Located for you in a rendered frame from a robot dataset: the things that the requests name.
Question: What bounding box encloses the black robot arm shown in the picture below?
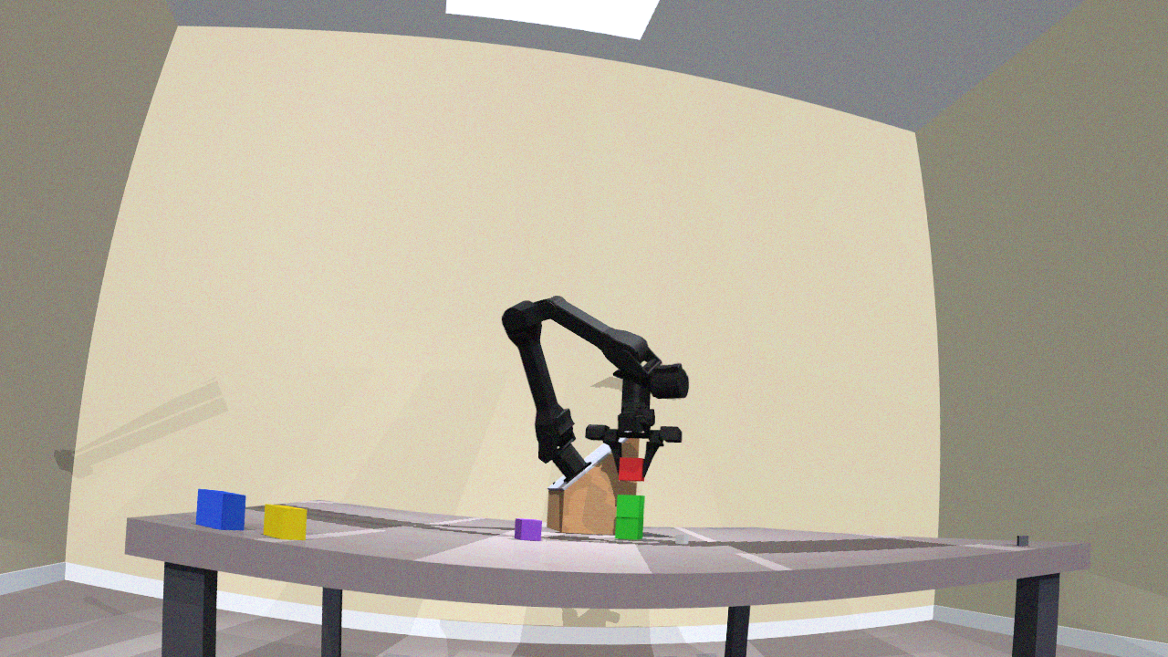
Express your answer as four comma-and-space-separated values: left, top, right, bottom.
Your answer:
502, 296, 689, 482

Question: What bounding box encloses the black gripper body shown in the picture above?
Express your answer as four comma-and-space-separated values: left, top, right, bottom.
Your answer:
585, 397, 683, 443

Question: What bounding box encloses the yellow block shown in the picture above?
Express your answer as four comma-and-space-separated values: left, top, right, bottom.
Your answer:
263, 504, 307, 540

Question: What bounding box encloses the green block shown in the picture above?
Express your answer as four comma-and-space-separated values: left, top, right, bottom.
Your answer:
617, 495, 645, 518
616, 517, 644, 539

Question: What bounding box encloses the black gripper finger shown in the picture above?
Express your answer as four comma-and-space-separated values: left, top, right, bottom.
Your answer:
642, 442, 663, 477
603, 440, 621, 473

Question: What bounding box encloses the red block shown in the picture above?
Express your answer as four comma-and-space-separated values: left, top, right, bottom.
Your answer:
619, 457, 644, 480

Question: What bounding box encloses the blue block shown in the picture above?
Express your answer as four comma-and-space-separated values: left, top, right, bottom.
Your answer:
196, 489, 246, 531

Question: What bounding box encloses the purple cube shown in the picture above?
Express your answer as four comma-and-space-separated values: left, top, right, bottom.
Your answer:
515, 518, 542, 541

